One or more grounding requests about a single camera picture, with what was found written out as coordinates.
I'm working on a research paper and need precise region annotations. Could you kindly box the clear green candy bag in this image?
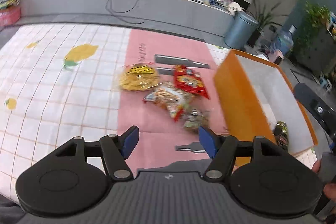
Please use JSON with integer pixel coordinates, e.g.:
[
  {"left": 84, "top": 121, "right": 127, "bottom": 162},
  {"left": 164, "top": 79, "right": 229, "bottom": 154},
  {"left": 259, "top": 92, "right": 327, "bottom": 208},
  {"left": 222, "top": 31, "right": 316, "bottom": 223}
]
[{"left": 182, "top": 107, "right": 210, "bottom": 133}]

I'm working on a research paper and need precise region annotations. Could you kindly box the dark green yellow snack packet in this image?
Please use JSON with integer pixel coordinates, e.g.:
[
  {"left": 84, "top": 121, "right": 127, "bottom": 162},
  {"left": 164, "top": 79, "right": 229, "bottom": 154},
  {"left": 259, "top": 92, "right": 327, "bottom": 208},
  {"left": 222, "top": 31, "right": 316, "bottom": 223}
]
[{"left": 273, "top": 121, "right": 289, "bottom": 152}]

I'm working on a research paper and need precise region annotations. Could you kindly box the orange cardboard box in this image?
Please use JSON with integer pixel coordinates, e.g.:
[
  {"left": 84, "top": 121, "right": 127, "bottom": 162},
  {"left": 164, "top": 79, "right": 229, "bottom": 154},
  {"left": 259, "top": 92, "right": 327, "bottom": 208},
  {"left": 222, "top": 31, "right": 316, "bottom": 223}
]
[{"left": 214, "top": 50, "right": 318, "bottom": 156}]

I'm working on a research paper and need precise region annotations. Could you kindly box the clear peanut snack bag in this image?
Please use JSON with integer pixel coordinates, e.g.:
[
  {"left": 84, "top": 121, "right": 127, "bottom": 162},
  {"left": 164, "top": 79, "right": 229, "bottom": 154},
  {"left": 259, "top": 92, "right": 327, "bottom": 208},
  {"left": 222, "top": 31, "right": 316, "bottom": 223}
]
[{"left": 143, "top": 82, "right": 195, "bottom": 122}]

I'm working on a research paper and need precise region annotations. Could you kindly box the red snack bag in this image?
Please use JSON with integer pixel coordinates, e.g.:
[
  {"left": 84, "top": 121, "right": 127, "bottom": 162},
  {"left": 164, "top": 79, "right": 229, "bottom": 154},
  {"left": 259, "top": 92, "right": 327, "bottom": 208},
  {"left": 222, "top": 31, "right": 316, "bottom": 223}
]
[{"left": 173, "top": 65, "right": 210, "bottom": 99}]

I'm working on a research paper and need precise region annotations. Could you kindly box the yellow chips bag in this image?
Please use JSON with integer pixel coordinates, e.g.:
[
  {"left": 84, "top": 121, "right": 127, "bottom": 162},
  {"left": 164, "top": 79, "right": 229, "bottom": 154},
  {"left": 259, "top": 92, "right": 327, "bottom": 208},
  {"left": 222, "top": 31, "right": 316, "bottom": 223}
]
[{"left": 118, "top": 63, "right": 162, "bottom": 92}]

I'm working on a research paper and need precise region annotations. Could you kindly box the person right hand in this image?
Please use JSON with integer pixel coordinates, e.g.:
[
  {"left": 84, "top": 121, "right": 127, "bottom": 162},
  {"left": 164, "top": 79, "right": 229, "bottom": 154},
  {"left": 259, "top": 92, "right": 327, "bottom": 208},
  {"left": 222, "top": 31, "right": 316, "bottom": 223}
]
[{"left": 311, "top": 159, "right": 336, "bottom": 204}]

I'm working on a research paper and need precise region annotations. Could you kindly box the pink poster mat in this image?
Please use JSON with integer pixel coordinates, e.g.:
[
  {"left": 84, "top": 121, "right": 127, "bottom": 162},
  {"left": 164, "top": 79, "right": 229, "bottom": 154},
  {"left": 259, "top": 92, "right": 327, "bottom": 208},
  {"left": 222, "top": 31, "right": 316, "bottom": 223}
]
[{"left": 108, "top": 30, "right": 228, "bottom": 173}]

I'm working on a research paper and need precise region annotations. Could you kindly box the dark grey cabinet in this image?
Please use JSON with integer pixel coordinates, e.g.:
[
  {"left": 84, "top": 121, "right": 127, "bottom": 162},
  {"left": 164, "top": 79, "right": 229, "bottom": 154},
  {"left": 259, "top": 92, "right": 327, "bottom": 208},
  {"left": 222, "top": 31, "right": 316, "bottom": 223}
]
[{"left": 295, "top": 29, "right": 336, "bottom": 75}]

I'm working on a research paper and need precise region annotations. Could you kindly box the pink small heater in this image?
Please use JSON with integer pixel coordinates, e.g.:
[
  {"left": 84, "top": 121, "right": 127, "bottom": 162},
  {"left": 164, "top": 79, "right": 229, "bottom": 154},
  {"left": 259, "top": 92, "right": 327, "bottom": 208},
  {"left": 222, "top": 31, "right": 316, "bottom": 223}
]
[{"left": 268, "top": 51, "right": 284, "bottom": 65}]

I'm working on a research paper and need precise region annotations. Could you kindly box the blue water jug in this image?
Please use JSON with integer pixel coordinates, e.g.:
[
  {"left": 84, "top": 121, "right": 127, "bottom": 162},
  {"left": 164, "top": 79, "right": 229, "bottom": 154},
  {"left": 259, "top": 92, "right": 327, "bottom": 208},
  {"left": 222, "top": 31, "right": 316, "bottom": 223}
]
[{"left": 272, "top": 25, "right": 296, "bottom": 56}]

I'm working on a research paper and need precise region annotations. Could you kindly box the lemon print tablecloth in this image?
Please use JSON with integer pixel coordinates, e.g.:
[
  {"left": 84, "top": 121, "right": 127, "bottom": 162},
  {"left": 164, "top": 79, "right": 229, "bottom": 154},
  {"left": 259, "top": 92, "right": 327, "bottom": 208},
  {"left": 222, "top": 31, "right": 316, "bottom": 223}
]
[{"left": 0, "top": 23, "right": 318, "bottom": 198}]

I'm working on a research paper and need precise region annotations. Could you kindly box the green trailing vine plant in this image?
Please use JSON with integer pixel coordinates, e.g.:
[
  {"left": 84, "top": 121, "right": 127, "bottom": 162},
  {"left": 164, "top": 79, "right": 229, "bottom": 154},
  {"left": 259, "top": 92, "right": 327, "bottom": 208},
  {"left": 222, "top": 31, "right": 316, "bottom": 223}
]
[{"left": 293, "top": 2, "right": 330, "bottom": 55}]

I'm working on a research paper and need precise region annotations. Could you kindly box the potted long leaf plant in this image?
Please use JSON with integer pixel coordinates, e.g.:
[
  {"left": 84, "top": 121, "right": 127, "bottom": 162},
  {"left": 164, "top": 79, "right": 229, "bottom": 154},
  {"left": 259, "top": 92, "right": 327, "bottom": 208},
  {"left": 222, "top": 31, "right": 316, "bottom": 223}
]
[{"left": 247, "top": 0, "right": 288, "bottom": 47}]

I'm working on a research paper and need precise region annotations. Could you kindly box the blue grey trash bin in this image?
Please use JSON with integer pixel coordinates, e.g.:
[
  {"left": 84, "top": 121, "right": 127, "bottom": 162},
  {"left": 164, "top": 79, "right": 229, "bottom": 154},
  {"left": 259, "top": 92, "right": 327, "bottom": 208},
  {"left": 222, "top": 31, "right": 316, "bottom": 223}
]
[{"left": 224, "top": 11, "right": 259, "bottom": 50}]

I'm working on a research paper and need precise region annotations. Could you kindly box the grey tv console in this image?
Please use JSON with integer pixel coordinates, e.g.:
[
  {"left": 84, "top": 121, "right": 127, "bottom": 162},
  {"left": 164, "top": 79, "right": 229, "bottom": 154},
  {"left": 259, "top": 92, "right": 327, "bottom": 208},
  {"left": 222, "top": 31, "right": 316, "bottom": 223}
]
[{"left": 20, "top": 0, "right": 234, "bottom": 39}]

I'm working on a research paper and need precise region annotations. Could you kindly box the pink basket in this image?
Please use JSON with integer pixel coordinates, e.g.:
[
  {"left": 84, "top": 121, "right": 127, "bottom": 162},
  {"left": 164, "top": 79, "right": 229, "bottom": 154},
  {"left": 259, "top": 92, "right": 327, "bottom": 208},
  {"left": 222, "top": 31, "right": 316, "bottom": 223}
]
[{"left": 0, "top": 6, "right": 21, "bottom": 27}]

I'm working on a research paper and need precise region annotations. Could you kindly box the black cable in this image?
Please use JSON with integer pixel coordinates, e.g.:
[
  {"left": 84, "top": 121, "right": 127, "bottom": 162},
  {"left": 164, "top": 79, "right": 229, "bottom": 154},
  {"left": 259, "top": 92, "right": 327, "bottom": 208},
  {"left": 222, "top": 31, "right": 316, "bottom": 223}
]
[{"left": 105, "top": 0, "right": 153, "bottom": 25}]

